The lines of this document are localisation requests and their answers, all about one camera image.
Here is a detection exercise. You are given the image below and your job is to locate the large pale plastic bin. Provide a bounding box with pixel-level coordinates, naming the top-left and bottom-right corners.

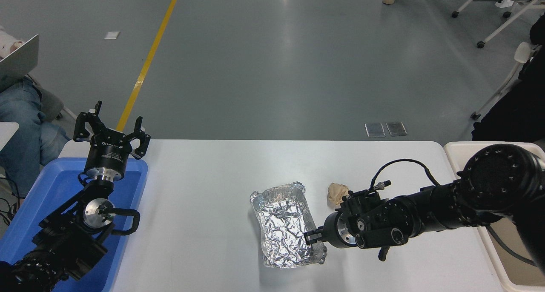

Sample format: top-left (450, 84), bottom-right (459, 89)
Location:
top-left (444, 141), bottom-right (545, 292)

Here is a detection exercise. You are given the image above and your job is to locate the grey padded chair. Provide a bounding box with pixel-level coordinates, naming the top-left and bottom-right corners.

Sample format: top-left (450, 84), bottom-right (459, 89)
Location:
top-left (25, 73), bottom-right (78, 120)

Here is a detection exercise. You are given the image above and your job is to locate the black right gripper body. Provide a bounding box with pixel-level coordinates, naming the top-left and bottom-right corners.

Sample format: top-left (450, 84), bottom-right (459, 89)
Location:
top-left (321, 212), bottom-right (344, 247)

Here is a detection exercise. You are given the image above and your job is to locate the blue plastic tray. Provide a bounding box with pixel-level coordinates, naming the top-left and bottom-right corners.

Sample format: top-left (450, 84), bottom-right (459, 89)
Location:
top-left (0, 157), bottom-right (149, 292)

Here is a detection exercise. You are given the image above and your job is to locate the crumpled tan paper ball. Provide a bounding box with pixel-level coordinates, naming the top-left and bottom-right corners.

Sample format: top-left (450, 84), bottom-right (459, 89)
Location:
top-left (327, 182), bottom-right (350, 206)

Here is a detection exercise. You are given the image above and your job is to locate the silver foil tray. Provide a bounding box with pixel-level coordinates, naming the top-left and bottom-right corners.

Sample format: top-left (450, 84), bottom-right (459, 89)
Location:
top-left (250, 181), bottom-right (327, 269)

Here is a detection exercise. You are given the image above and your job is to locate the silver laptop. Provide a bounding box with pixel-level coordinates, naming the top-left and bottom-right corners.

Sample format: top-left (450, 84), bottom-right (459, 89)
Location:
top-left (0, 34), bottom-right (40, 92)

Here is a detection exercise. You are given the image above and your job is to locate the white armrest office chair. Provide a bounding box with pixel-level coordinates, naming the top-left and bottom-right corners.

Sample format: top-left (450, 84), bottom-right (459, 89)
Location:
top-left (470, 42), bottom-right (539, 120)

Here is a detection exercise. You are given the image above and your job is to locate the seated person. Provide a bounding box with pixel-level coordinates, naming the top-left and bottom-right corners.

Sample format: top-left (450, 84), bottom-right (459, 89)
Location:
top-left (0, 26), bottom-right (72, 199)

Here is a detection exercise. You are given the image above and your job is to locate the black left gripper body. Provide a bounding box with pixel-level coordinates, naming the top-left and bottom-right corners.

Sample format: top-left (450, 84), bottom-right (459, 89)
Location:
top-left (84, 129), bottom-right (132, 173)

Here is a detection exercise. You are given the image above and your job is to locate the small white side table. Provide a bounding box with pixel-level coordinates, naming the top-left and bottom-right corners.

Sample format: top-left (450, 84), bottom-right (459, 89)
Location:
top-left (0, 122), bottom-right (20, 152)

